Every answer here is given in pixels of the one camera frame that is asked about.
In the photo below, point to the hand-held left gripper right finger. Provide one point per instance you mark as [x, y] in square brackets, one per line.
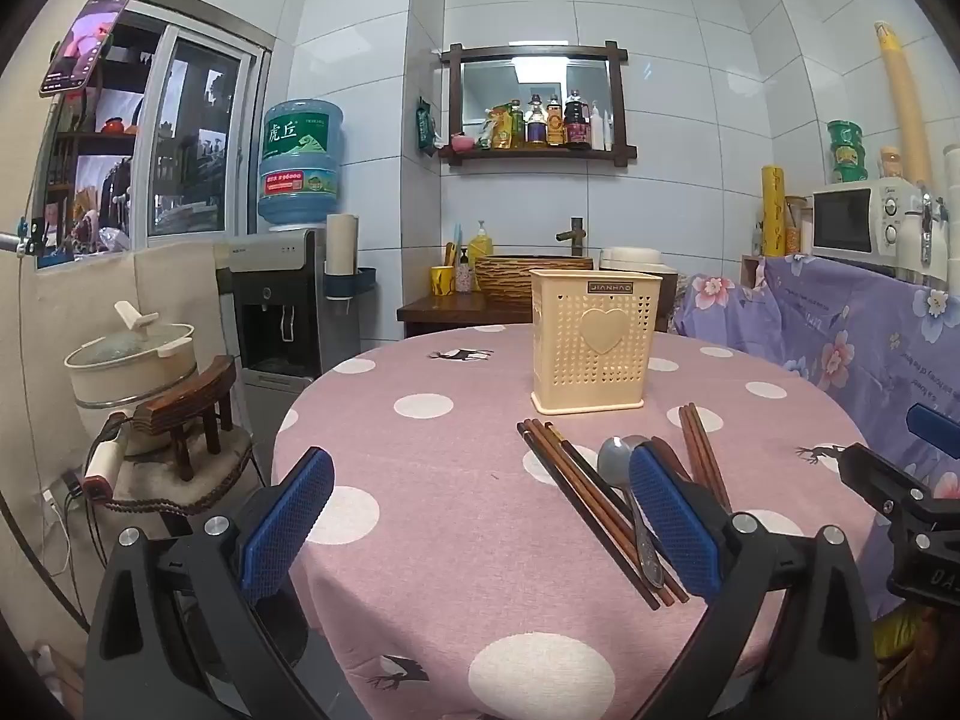
[675, 517]

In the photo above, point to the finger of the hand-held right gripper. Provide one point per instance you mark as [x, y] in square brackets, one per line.
[877, 487]
[934, 431]

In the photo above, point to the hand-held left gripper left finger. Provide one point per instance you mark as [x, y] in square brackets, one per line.
[289, 517]

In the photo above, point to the thin reddish brown chopstick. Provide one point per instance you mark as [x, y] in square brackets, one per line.
[705, 446]
[611, 517]
[694, 442]

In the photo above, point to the metal spoon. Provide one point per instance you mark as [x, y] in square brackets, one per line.
[639, 441]
[615, 461]

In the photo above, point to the cream plastic utensil holder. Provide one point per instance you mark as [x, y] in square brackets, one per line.
[592, 367]

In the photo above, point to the yellow plastic bag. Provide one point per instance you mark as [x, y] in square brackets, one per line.
[904, 641]

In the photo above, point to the beige cushioned stool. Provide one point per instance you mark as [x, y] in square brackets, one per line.
[187, 491]

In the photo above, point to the purple floral cloth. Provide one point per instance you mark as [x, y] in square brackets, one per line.
[832, 330]

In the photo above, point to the small dark wooden stool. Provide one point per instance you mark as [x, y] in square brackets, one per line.
[187, 405]

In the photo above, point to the pink polka-dot tablecloth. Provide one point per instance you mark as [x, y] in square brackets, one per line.
[450, 502]

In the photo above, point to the white red handheld appliance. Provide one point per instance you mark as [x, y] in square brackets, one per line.
[103, 465]

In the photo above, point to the metal clamp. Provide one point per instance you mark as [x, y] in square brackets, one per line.
[928, 229]

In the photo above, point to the water dispenser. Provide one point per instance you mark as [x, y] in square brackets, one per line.
[277, 315]

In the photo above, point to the cream pot with glass lid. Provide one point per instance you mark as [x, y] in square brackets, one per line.
[127, 367]

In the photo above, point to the white microwave oven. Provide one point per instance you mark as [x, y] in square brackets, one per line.
[847, 221]

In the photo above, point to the white power adapter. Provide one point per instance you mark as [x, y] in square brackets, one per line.
[52, 501]

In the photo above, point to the small wooden box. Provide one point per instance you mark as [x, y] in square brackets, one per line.
[750, 271]

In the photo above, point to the glass storage jar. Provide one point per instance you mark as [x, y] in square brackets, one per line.
[797, 229]

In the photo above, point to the dark blue holder tray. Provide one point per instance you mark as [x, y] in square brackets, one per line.
[356, 283]

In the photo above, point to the wooden vanity counter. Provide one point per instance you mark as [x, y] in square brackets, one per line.
[442, 311]

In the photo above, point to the white brown rice cooker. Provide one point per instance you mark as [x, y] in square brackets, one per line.
[637, 259]

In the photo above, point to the jar with yellow lid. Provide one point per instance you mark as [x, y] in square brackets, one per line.
[891, 163]

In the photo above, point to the yellow wrapped roll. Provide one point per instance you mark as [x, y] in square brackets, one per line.
[773, 210]

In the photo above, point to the yellow cup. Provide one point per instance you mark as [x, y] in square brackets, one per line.
[442, 281]

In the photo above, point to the woven wash basin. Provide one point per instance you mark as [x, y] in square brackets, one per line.
[510, 277]

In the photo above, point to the small pink pump bottle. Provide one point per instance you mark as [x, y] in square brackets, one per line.
[466, 277]

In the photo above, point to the bronze faucet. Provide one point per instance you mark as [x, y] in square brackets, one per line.
[574, 232]

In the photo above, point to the orange toothbrush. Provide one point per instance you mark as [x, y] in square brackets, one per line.
[449, 253]

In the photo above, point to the blue toothbrush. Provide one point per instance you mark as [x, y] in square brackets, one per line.
[457, 244]

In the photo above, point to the yellow soap dispenser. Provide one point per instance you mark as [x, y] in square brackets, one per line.
[481, 241]

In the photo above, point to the blue water jug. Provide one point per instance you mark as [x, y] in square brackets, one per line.
[300, 165]

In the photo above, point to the wooden framed mirror shelf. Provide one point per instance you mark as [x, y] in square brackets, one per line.
[536, 154]

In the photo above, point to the short white bottle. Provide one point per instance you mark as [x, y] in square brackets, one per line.
[608, 133]

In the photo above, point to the sliding window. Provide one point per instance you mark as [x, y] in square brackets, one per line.
[199, 135]

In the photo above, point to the tall white bottle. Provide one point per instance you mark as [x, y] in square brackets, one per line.
[597, 129]

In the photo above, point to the dark soy sauce bottle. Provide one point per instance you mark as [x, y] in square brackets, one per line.
[576, 121]

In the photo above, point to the amber sauce bottle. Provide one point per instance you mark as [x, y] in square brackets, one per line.
[554, 124]

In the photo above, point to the pink bowl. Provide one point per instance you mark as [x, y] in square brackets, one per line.
[460, 142]

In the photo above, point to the green hanging packet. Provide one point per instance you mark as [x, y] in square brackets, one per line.
[425, 126]

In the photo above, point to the purple label bottle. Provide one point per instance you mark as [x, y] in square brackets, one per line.
[535, 124]

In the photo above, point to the yellow seasoning packet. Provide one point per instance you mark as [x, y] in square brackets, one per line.
[496, 127]

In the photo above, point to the orange teapot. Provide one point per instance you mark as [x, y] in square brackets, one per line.
[113, 125]

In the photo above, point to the smartphone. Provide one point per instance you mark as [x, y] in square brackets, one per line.
[82, 45]

